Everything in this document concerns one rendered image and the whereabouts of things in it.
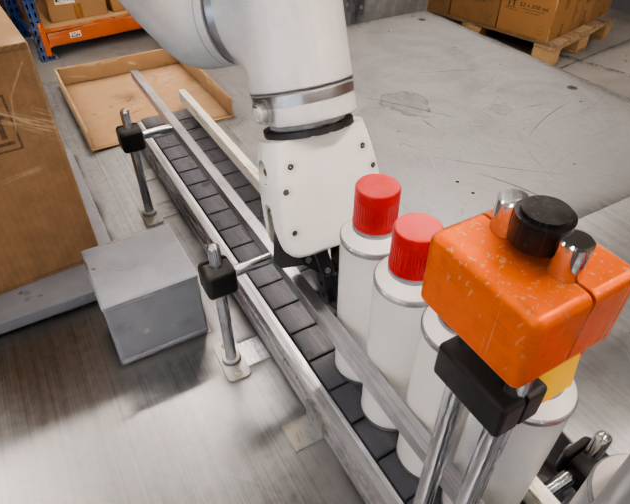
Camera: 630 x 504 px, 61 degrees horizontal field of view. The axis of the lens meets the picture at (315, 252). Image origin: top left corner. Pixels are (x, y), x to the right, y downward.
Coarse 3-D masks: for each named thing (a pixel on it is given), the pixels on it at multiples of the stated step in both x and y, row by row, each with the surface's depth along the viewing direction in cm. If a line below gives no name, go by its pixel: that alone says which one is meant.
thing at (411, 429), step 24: (168, 120) 71; (192, 144) 66; (216, 168) 62; (240, 216) 56; (264, 240) 52; (312, 288) 47; (312, 312) 46; (336, 336) 43; (360, 360) 41; (384, 384) 39; (384, 408) 39; (408, 408) 38; (408, 432) 37; (456, 480) 34
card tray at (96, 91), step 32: (96, 64) 110; (128, 64) 113; (160, 64) 117; (64, 96) 106; (96, 96) 106; (128, 96) 106; (160, 96) 106; (192, 96) 106; (224, 96) 99; (96, 128) 96
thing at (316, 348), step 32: (192, 128) 86; (192, 160) 79; (224, 160) 79; (192, 192) 73; (256, 192) 73; (224, 224) 67; (256, 256) 63; (256, 288) 61; (288, 288) 59; (288, 320) 55; (320, 352) 52; (352, 384) 49; (352, 416) 47; (384, 448) 44; (416, 480) 42
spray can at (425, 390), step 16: (432, 320) 33; (432, 336) 33; (448, 336) 32; (416, 352) 35; (432, 352) 33; (416, 368) 36; (432, 368) 34; (416, 384) 36; (432, 384) 34; (416, 400) 37; (432, 400) 35; (416, 416) 38; (432, 416) 36; (464, 416) 36; (400, 448) 42; (416, 464) 41
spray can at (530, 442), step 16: (560, 400) 29; (576, 400) 29; (544, 416) 28; (560, 416) 29; (464, 432) 35; (480, 432) 32; (512, 432) 30; (528, 432) 29; (544, 432) 29; (560, 432) 30; (464, 448) 35; (512, 448) 31; (528, 448) 30; (544, 448) 30; (464, 464) 35; (496, 464) 32; (512, 464) 32; (528, 464) 31; (496, 480) 33; (512, 480) 33; (528, 480) 33; (496, 496) 34; (512, 496) 34
